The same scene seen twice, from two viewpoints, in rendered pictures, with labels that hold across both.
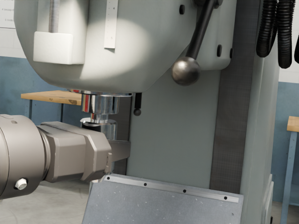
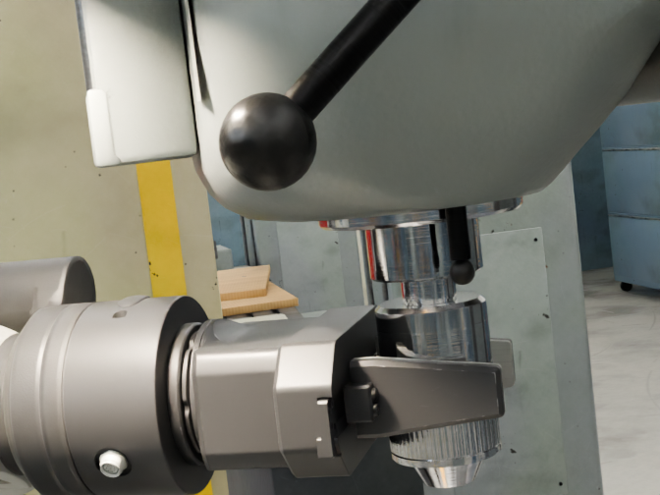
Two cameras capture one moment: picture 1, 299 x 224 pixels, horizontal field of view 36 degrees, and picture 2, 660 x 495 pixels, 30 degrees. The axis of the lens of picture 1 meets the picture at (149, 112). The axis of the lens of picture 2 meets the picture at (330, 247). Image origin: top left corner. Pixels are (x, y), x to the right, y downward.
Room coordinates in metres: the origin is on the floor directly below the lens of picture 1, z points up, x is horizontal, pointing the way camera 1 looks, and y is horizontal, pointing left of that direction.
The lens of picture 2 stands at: (0.30, -0.37, 1.34)
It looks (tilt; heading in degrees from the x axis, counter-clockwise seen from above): 5 degrees down; 62
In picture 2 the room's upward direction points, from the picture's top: 7 degrees counter-clockwise
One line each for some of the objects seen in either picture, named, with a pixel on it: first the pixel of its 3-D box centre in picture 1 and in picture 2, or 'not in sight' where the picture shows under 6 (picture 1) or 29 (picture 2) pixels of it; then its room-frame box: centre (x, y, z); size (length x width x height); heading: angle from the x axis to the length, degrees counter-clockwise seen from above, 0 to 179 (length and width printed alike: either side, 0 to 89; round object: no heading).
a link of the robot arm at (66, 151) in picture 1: (35, 155); (233, 397); (0.51, 0.12, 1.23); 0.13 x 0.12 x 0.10; 48
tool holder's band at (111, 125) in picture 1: (98, 124); (430, 310); (0.58, 0.06, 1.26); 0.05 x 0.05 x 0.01
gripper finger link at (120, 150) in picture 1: (113, 151); (424, 396); (0.56, 0.04, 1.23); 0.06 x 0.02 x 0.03; 138
